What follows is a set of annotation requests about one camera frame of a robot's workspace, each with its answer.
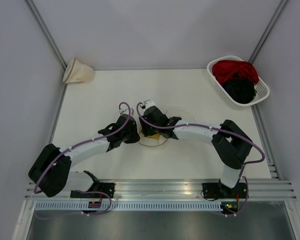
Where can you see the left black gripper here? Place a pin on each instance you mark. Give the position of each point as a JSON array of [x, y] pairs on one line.
[[136, 136]]

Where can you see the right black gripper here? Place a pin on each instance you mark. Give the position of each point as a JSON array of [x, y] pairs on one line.
[[146, 130]]

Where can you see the yellow bra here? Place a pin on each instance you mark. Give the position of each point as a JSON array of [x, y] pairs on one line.
[[155, 137]]

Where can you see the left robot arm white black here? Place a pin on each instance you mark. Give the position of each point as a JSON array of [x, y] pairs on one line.
[[51, 172]]

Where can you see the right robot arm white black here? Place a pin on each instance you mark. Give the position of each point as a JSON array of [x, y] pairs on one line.
[[229, 141]]

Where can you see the red bra in basket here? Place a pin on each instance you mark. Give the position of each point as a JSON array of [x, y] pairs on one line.
[[225, 70]]

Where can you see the black bra in basket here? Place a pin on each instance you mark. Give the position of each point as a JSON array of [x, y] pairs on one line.
[[240, 89]]

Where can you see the white plastic laundry basket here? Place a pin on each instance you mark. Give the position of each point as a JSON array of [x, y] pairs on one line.
[[261, 88]]

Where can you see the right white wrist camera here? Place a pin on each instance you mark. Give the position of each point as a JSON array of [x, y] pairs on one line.
[[147, 104]]

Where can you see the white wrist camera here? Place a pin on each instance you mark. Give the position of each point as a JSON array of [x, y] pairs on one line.
[[127, 111], [147, 104]]

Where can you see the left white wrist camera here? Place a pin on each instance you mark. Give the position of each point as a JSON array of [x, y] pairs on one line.
[[127, 111]]

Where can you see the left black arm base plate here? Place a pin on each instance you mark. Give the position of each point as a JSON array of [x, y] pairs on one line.
[[106, 190]]

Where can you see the white slotted cable duct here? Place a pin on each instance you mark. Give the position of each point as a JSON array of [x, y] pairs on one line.
[[215, 206]]

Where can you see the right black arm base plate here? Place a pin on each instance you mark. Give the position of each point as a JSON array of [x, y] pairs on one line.
[[218, 191]]

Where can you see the aluminium mounting rail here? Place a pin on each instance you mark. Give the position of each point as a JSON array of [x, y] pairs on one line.
[[190, 189]]

